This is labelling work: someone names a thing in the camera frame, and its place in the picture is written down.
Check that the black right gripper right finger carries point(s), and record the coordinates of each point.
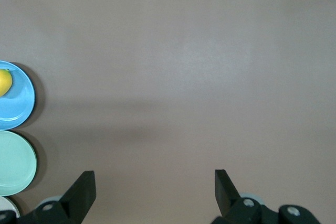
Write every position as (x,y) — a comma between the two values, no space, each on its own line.
(225,197)

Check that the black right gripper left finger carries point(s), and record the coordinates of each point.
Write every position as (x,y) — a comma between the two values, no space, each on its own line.
(76,197)

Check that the yellow lemon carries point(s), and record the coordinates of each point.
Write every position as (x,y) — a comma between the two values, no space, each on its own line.
(4,82)

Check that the green plate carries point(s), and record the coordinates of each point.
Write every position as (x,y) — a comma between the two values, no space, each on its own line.
(15,163)

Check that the beige plate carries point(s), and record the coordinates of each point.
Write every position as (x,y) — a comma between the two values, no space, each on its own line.
(6,204)

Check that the blue plate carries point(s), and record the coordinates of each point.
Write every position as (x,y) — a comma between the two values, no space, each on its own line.
(18,108)

